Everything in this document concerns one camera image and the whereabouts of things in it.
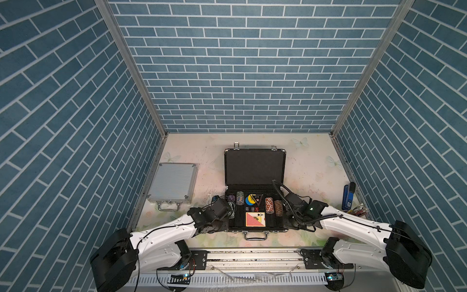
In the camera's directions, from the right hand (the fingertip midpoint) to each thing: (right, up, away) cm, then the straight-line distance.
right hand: (283, 226), depth 83 cm
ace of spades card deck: (-13, +3, 0) cm, 14 cm away
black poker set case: (-13, +21, +8) cm, 26 cm away
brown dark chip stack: (-2, +8, +2) cm, 8 cm away
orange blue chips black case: (-20, +12, +5) cm, 24 cm away
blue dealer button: (-16, +10, +6) cm, 20 cm away
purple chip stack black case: (-24, +11, +4) cm, 27 cm away
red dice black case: (-12, +6, +4) cm, 14 cm away
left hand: (-24, -1, -1) cm, 24 cm away
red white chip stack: (-6, +9, +2) cm, 11 cm away
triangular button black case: (-11, +11, +6) cm, 17 cm away
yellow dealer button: (-15, +10, +6) cm, 19 cm away
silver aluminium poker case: (-54, +18, +6) cm, 58 cm away
